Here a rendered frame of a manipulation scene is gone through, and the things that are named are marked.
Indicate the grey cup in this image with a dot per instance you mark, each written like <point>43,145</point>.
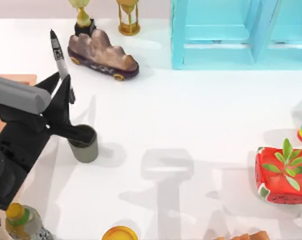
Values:
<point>86,152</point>

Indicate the brown rock toy car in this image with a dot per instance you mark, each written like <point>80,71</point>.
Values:
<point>101,55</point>

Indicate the gold trophy with black base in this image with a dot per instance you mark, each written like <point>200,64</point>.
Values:
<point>84,21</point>

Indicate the clear bottle with yellow cap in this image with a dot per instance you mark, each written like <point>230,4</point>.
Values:
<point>21,222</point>

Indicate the gold hourglass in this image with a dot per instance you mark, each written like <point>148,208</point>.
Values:
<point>128,23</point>

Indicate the yellow round lid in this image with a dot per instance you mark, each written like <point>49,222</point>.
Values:
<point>119,233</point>

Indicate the light blue rack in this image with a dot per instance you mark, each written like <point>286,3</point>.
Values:
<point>216,37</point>

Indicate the brown bread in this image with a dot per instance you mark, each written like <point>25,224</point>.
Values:
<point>243,236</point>

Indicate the watermelon plant pot with plant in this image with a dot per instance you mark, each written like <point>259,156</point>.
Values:
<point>278,182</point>

